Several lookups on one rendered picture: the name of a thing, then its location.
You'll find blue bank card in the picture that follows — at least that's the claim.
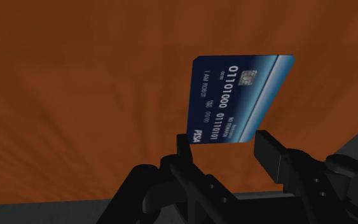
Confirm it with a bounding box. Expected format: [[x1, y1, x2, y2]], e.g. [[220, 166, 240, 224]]
[[186, 55, 296, 144]]

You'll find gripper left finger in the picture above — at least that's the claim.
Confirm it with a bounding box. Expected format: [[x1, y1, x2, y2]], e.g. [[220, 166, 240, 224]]
[[96, 133, 239, 224]]

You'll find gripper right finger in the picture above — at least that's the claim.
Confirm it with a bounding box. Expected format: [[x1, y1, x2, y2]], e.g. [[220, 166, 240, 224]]
[[253, 129, 358, 224]]

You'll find orange bed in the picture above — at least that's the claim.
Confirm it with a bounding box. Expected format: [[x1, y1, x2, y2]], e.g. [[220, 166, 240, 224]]
[[0, 0, 358, 206]]

